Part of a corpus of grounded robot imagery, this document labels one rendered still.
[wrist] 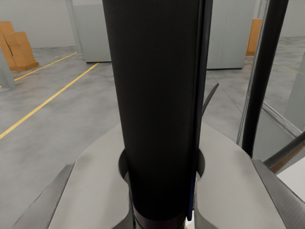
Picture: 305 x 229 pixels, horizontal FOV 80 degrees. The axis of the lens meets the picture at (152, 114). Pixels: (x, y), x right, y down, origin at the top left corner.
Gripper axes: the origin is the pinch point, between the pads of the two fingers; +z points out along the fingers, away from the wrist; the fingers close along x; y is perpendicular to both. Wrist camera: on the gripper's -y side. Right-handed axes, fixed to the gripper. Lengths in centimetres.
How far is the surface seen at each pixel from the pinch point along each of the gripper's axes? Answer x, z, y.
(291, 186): 30.1, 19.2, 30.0
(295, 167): 32.2, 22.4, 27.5
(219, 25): 171, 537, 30
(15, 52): -498, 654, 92
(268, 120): 70, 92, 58
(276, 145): 70, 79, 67
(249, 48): 353, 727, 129
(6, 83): -408, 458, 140
